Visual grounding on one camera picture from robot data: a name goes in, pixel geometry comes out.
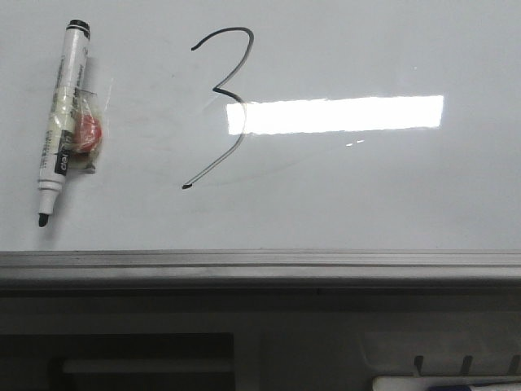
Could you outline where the red magnet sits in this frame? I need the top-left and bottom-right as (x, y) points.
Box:
(69, 86), (112, 175)

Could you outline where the white black whiteboard marker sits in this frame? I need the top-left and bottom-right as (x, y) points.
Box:
(37, 19), (90, 227)

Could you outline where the white whiteboard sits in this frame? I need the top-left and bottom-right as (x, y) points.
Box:
(1, 1), (520, 251)

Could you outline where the white eraser tray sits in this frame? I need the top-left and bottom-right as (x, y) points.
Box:
(361, 331), (520, 390)

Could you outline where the grey aluminium whiteboard frame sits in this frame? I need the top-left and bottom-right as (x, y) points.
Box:
(1, 249), (520, 292)

